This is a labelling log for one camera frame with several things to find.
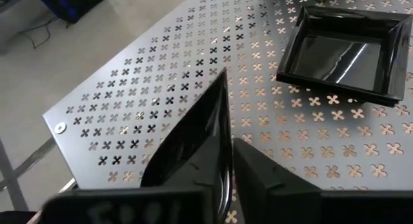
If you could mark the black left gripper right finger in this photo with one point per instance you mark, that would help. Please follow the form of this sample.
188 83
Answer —
290 208

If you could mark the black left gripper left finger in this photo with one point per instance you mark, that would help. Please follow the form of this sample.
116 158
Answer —
129 208

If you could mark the black teardrop plate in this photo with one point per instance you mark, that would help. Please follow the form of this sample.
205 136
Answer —
197 120

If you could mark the small black square plate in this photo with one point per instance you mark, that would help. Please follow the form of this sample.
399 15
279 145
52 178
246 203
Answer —
338 59

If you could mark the grey perforated metal shelf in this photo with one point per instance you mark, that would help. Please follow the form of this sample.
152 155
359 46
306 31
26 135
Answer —
274 143

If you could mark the dark blue equipment case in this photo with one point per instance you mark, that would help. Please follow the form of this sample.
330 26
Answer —
69 4

